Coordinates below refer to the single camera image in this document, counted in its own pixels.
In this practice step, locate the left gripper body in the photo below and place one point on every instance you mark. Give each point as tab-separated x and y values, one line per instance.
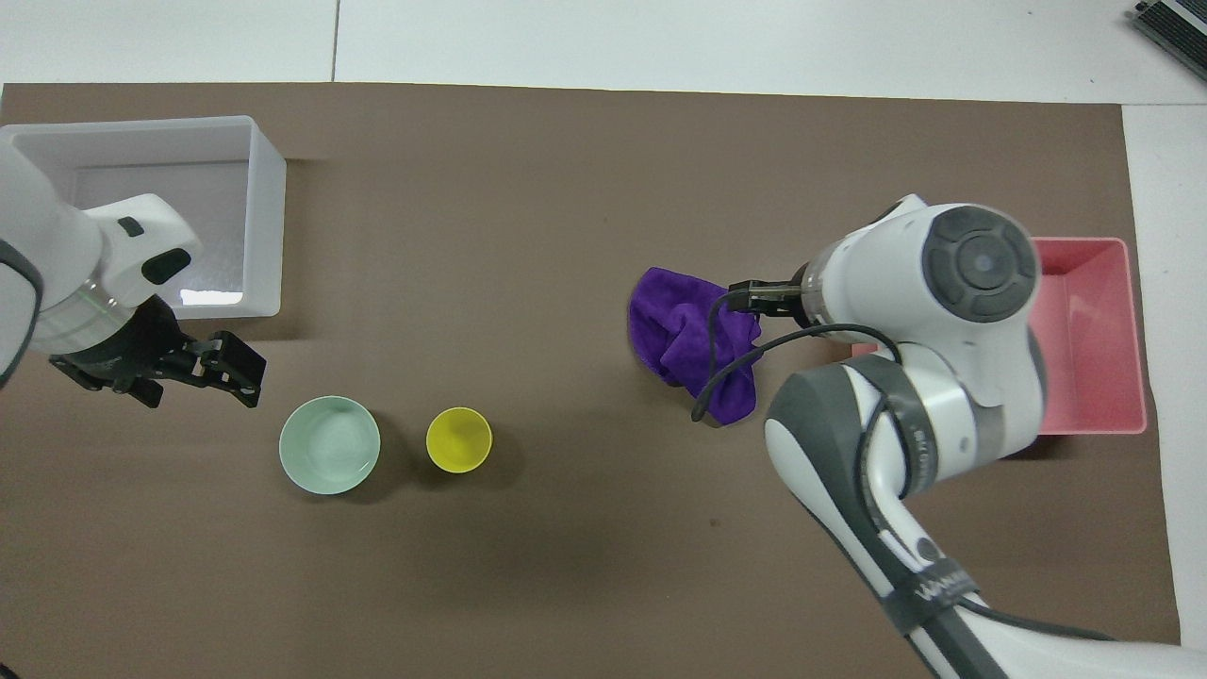
118	349

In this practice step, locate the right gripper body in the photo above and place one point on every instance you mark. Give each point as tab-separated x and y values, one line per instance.
778	297

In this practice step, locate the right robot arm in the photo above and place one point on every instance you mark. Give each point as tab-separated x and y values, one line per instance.
981	264

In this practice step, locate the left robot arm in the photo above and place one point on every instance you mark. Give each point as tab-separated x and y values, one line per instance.
57	245

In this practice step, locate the purple cloth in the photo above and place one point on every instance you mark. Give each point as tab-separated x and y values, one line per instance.
674	321

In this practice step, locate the mint green bowl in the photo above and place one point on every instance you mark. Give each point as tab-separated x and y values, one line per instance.
330	445

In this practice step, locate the white plastic bin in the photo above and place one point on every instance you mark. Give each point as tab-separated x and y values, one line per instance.
269	217

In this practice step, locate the yellow cup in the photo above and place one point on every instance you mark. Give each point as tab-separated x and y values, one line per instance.
459	440

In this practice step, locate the pink plastic bin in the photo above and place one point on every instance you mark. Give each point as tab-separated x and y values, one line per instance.
1094	330

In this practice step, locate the grey ribbed device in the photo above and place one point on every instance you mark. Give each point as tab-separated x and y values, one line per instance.
1174	24

